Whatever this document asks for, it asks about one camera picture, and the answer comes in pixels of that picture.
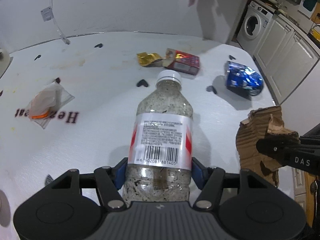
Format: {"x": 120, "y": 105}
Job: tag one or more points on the clear plastic bag orange strip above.
{"x": 47, "y": 100}

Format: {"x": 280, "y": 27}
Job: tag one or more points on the white washing machine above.
{"x": 252, "y": 26}

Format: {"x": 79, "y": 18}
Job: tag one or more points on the red cigarette box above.
{"x": 185, "y": 63}

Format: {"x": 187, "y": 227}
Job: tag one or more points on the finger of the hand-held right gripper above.
{"x": 275, "y": 148}

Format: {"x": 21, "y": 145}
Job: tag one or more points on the yellow kitchen container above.
{"x": 316, "y": 32}

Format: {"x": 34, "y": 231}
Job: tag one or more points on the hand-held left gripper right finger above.
{"x": 197, "y": 173}

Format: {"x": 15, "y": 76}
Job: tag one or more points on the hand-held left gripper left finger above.
{"x": 121, "y": 172}

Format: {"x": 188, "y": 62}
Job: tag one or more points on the clear plastic bottle white cap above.
{"x": 162, "y": 120}

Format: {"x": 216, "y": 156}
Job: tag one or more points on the clear plastic clip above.
{"x": 64, "y": 38}

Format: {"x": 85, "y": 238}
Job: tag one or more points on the white hanging tag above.
{"x": 47, "y": 13}

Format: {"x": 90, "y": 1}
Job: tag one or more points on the torn brown cardboard piece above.
{"x": 252, "y": 135}

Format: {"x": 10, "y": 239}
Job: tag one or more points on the crumpled blue foil bag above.
{"x": 241, "y": 77}

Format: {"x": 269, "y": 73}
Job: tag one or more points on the white kitchen cabinets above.
{"x": 282, "y": 55}

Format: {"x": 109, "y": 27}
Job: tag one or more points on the gold foil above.
{"x": 147, "y": 58}

